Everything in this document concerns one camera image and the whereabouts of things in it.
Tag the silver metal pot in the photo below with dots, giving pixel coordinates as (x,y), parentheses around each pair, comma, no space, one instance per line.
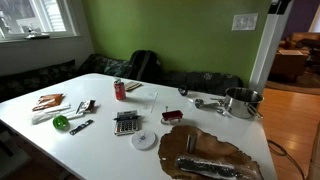
(241,102)

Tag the clear plastic sheet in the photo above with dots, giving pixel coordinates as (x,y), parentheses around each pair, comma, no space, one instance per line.
(147,100)

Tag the red toy wagon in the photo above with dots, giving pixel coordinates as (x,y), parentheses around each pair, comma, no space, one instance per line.
(170,117)

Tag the tan notepad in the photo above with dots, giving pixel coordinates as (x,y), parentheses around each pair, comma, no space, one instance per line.
(131,86)

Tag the black backpack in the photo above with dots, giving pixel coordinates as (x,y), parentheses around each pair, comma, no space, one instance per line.
(144,65)

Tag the dark floral bench cushion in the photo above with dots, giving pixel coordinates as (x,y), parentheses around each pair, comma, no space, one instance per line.
(208,82)

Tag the red soda can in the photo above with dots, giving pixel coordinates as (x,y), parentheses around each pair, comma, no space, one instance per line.
(120,92)

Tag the black pen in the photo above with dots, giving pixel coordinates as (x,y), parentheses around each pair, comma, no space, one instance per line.
(127,118)

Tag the round white disc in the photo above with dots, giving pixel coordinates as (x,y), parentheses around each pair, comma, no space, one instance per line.
(143,139)

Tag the grey calculator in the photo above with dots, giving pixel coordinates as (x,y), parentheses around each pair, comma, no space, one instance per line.
(126,126)

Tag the brown wood slab mat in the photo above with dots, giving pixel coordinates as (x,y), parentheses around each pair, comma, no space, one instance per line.
(191,141)

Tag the silver metal utensil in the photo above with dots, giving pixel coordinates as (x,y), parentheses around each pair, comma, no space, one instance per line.
(200,103)

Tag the small silver foil packet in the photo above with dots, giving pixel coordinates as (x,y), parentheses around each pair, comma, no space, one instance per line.
(85,106)

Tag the black metal strip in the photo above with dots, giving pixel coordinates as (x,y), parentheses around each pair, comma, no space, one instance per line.
(81,127)

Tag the clear packet of dark items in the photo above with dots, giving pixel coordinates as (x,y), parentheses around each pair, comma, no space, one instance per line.
(216,169)

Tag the green round lid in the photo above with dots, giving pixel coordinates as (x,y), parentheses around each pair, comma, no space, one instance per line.
(61,122)

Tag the orange snack packet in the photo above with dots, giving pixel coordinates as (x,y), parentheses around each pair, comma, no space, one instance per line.
(47,101)

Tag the white plastic packet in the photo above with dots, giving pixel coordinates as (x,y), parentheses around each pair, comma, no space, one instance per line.
(50,113)

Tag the brown armchair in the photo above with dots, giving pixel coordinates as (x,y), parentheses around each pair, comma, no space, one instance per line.
(294,55)

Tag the object on window sill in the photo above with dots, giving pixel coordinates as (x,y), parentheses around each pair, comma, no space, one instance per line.
(32,34)

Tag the white wall switch plate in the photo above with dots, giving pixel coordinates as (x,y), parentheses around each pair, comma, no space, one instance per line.
(244,22)

